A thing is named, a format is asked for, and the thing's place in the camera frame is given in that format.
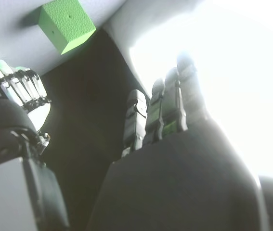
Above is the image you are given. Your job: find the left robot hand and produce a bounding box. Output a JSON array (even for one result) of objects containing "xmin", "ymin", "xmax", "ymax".
[{"xmin": 85, "ymin": 51, "xmax": 270, "ymax": 231}]

